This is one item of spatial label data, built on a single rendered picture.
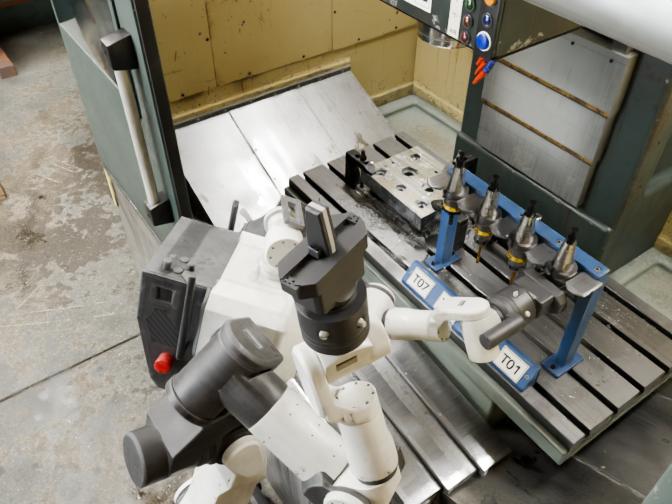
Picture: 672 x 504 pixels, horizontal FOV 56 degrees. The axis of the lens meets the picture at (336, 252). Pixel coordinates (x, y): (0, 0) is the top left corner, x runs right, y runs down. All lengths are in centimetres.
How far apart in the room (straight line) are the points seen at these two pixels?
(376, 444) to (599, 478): 86
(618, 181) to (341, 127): 115
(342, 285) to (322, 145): 189
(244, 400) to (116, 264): 236
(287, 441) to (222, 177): 158
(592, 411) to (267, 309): 86
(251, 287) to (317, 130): 159
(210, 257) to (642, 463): 112
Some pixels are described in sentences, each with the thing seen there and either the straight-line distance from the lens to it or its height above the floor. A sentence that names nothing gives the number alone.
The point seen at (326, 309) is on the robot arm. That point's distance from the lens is 71.
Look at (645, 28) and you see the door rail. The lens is 45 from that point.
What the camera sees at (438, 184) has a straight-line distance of 160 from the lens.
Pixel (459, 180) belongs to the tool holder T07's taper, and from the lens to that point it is 155.
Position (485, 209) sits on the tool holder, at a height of 124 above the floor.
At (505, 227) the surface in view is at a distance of 151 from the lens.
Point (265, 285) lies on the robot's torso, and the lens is 111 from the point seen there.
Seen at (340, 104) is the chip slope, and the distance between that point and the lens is 274.
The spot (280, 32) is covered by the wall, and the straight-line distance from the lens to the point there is 261.
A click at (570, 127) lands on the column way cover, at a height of 115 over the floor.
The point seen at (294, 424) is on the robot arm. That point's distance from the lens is 98.
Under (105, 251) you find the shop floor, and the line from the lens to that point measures 337.
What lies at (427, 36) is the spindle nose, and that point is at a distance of 159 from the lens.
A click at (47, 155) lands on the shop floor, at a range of 418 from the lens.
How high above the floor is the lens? 218
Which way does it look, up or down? 44 degrees down
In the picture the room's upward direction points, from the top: straight up
